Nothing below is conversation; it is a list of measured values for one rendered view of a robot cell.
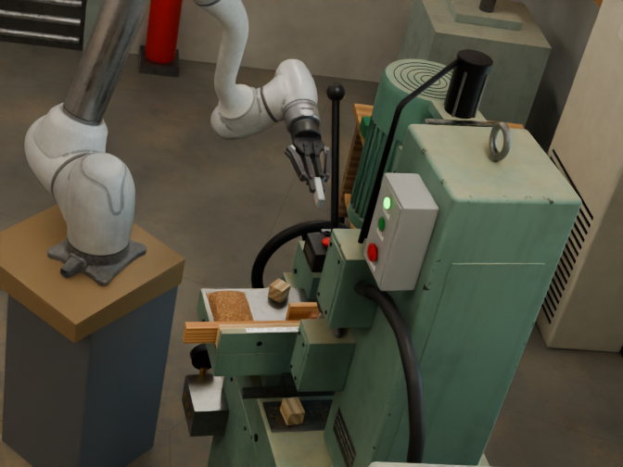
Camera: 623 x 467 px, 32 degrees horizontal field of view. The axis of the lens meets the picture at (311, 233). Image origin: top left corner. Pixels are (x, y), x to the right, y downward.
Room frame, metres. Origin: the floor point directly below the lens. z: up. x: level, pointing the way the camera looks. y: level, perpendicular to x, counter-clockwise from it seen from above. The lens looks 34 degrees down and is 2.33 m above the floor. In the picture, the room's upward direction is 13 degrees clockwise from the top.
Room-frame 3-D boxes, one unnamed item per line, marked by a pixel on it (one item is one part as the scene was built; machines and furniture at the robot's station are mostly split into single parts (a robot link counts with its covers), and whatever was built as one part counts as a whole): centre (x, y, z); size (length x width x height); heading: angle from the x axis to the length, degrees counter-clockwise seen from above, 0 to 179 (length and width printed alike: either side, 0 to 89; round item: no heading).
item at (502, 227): (1.53, -0.26, 1.16); 0.22 x 0.22 x 0.72; 22
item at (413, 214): (1.45, -0.13, 1.40); 0.10 x 0.06 x 0.16; 22
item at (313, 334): (1.57, -0.07, 1.02); 0.09 x 0.07 x 0.12; 112
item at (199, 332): (1.77, -0.09, 0.92); 0.62 x 0.02 x 0.04; 112
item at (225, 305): (1.78, 0.13, 0.91); 0.12 x 0.09 x 0.03; 22
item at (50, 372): (2.17, 0.51, 0.30); 0.30 x 0.30 x 0.60; 60
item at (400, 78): (1.80, -0.15, 1.35); 0.18 x 0.18 x 0.31
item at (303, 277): (1.97, -0.06, 0.91); 0.15 x 0.14 x 0.09; 112
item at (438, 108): (1.67, -0.20, 1.54); 0.08 x 0.08 x 0.17; 22
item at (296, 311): (1.82, -0.09, 0.93); 0.22 x 0.01 x 0.06; 112
